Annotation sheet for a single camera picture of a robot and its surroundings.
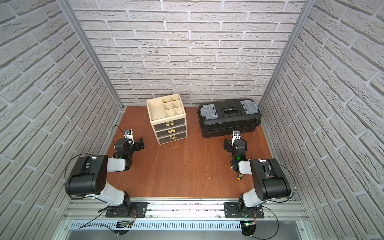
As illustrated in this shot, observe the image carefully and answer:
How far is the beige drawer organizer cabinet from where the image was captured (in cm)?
84

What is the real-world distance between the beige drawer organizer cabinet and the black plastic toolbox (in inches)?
5.7

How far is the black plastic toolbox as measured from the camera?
92 cm
